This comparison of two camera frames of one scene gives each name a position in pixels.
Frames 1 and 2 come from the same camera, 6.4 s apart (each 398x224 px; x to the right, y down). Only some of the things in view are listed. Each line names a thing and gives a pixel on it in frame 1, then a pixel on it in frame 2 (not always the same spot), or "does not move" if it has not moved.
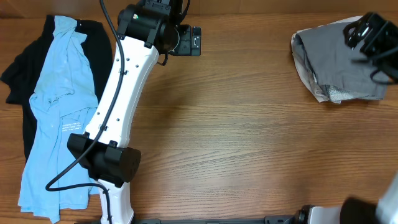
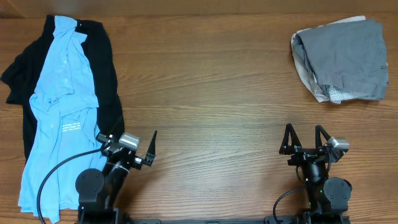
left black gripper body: [184, 47] → [137, 162]
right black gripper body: [387, 39] → [303, 155]
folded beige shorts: [323, 92] does not move
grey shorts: [335, 63] does not move
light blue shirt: [63, 104] does not move
